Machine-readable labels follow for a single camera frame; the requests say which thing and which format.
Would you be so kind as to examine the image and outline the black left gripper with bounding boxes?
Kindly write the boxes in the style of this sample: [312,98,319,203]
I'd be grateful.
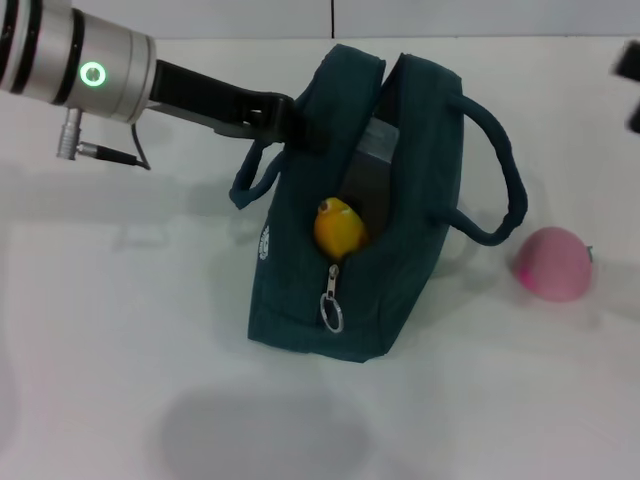
[147,58,334,155]

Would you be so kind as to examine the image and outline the yellow banana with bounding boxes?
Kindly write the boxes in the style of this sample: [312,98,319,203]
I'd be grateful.
[313,196,370,259]

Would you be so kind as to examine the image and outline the dark teal fabric bag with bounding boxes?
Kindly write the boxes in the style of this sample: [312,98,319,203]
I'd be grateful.
[228,43,529,363]

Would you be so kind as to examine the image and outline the pink round fruit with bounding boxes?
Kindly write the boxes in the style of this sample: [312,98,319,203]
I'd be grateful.
[511,225,597,303]

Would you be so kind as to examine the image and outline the dark left arm cable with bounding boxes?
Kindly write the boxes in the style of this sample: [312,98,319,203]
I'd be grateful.
[78,121,153,172]

